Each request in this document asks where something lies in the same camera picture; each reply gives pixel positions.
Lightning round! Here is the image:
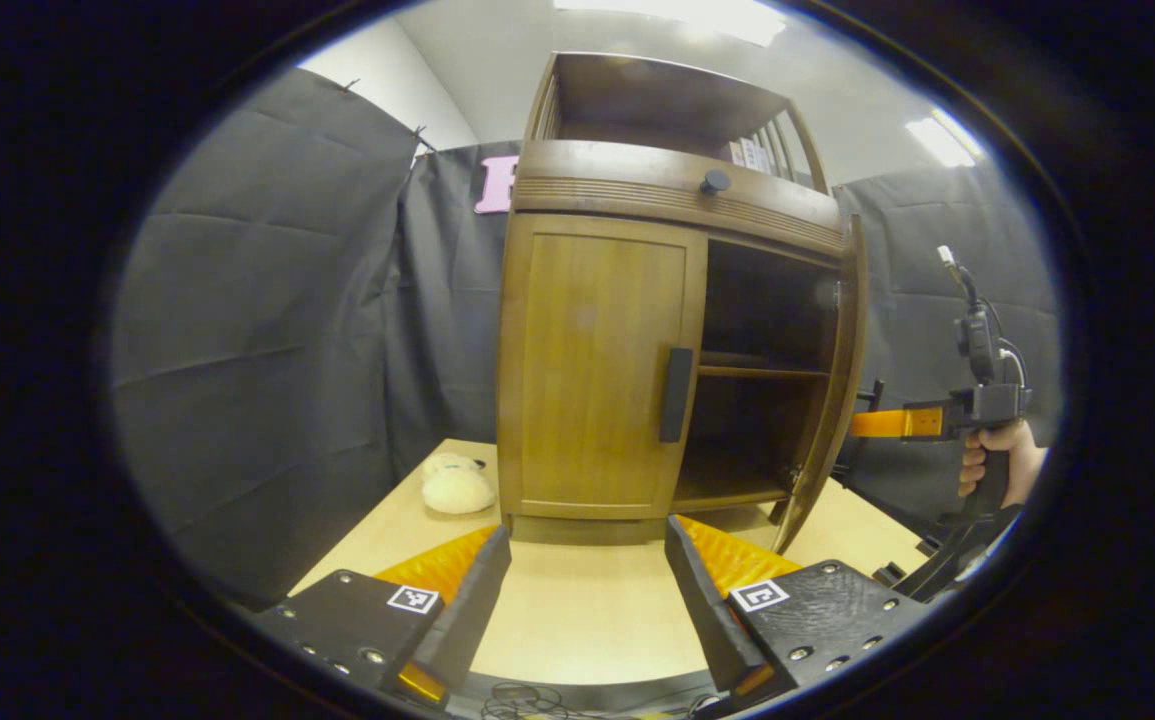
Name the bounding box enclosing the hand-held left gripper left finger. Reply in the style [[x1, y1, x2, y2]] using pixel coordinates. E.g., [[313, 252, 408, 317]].
[[255, 524, 513, 713]]

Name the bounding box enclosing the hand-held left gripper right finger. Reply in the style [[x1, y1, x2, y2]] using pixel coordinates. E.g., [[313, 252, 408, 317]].
[[664, 515, 938, 709]]

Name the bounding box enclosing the wooden double-door shoe cabinet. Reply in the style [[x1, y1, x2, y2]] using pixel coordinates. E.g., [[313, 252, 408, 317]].
[[495, 52, 870, 556]]

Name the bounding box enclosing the wooden cabinet shelf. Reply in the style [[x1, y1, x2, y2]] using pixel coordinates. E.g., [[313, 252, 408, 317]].
[[697, 362, 831, 381]]

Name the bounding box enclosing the wooden cabinet drawer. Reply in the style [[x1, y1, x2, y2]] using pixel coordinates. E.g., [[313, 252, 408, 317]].
[[512, 140, 846, 259]]

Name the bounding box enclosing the white plush toy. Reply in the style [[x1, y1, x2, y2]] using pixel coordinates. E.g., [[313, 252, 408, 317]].
[[421, 452, 498, 516]]

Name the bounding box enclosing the small ceiling light panel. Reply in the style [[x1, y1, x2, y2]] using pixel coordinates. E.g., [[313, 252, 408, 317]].
[[904, 108, 986, 168]]

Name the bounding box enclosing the row of books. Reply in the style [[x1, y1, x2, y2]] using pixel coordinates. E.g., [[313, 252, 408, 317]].
[[727, 135, 798, 176]]

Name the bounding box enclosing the black backdrop cloth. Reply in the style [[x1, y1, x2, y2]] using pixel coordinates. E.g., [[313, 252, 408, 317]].
[[107, 68, 1063, 611]]

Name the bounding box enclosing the large ceiling light panel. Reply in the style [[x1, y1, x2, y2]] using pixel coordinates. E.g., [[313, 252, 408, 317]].
[[552, 0, 788, 48]]

